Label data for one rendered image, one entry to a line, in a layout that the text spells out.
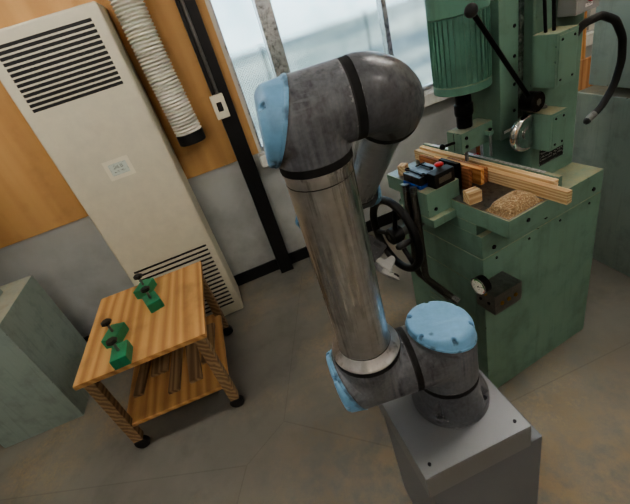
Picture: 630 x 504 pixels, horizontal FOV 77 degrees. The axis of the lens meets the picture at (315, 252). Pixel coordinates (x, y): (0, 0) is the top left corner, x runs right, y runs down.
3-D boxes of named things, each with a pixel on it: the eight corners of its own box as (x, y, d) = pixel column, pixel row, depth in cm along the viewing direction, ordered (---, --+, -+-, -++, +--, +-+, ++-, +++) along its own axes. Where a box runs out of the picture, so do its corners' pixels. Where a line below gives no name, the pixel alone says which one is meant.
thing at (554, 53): (530, 87, 124) (531, 35, 116) (551, 78, 126) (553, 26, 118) (555, 89, 117) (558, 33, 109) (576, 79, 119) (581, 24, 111)
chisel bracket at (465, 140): (448, 154, 139) (445, 131, 134) (478, 140, 142) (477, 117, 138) (463, 159, 133) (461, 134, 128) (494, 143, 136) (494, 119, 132)
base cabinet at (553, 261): (420, 336, 203) (399, 218, 166) (503, 284, 217) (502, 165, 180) (489, 395, 166) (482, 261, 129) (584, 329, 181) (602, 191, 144)
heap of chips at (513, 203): (484, 210, 119) (483, 199, 117) (517, 192, 123) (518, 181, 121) (508, 220, 112) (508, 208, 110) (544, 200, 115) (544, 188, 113)
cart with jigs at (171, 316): (147, 362, 243) (89, 283, 210) (235, 327, 249) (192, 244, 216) (136, 458, 187) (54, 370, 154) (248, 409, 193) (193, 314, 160)
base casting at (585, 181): (400, 218, 166) (397, 199, 161) (502, 165, 180) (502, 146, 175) (483, 261, 129) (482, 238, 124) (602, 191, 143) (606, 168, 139)
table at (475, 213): (369, 196, 161) (366, 183, 158) (428, 167, 169) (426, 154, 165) (485, 254, 112) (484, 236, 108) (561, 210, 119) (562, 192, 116)
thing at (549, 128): (524, 147, 133) (525, 112, 127) (539, 139, 135) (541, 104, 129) (550, 152, 126) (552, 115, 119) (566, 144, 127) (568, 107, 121)
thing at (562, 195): (415, 159, 165) (414, 150, 163) (419, 157, 165) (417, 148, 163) (566, 205, 110) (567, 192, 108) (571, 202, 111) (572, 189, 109)
